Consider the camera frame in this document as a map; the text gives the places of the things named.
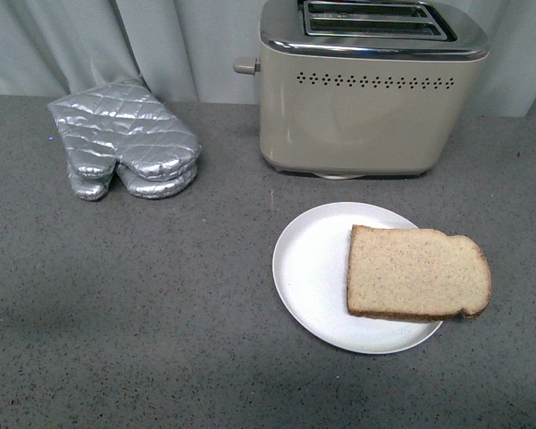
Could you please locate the white round plate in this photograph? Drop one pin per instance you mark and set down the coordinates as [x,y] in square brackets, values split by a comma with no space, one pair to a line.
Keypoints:
[309,269]

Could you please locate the brown bread slice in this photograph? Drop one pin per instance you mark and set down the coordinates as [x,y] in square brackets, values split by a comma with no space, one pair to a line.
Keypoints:
[415,274]

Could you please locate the beige two-slot toaster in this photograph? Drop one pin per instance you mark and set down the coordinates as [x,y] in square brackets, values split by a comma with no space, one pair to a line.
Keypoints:
[355,88]

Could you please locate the upper silver quilted oven mitt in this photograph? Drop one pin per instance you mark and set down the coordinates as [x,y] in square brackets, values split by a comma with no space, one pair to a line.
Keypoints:
[123,123]

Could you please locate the silver quilted oven mitt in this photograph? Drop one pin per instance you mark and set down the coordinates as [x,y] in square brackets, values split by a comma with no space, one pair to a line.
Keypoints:
[95,189]
[123,123]

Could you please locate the lower silver quilted oven mitt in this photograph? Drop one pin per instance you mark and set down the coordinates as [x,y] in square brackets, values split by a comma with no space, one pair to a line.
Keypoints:
[95,189]

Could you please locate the grey curtain backdrop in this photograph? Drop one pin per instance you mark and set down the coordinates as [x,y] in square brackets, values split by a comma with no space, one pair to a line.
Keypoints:
[184,50]

